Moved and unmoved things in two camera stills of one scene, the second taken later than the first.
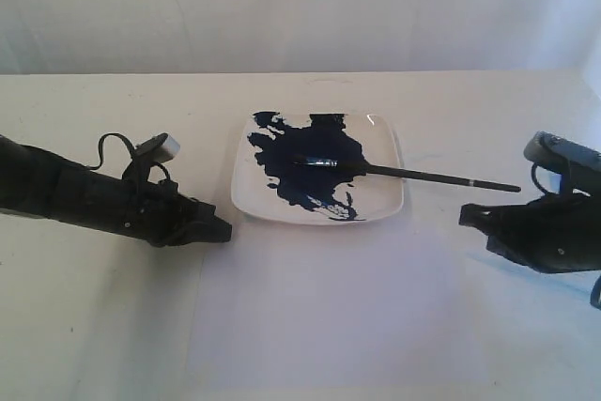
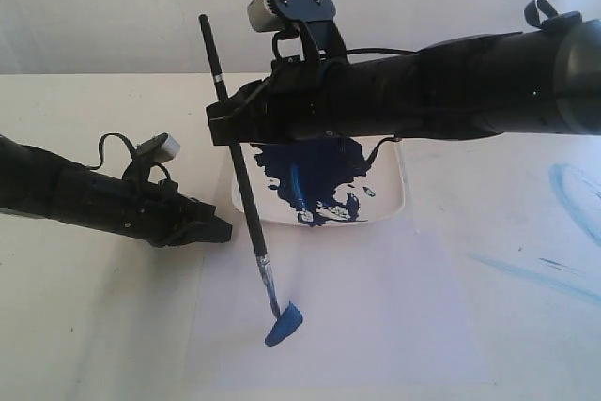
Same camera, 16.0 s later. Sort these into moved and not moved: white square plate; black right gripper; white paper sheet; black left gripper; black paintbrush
Moved: black paintbrush; black right gripper
Not moved: white paper sheet; black left gripper; white square plate
